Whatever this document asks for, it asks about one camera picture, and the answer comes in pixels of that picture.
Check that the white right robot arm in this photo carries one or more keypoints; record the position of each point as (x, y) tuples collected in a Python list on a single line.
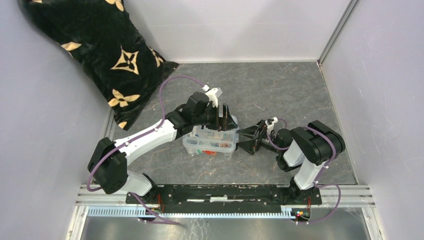
[(309, 149)]

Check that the white slotted cable duct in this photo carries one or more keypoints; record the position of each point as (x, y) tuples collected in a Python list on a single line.
[(141, 213)]

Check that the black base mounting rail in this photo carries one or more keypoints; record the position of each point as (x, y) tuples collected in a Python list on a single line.
[(228, 198)]

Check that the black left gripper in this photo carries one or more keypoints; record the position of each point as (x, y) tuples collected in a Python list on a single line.
[(228, 123)]

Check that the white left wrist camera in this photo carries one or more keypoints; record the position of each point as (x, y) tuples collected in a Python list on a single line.
[(213, 94)]

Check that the clear box lid black handle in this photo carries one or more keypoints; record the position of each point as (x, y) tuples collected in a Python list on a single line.
[(205, 133)]

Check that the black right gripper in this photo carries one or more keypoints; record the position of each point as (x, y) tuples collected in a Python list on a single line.
[(250, 146)]

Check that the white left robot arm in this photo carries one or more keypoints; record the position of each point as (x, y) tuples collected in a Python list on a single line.
[(108, 165)]

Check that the clear plastic storage box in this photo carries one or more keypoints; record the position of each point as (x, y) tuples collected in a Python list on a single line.
[(211, 147)]

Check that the black floral plush blanket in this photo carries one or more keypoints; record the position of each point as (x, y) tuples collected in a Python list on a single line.
[(111, 51)]

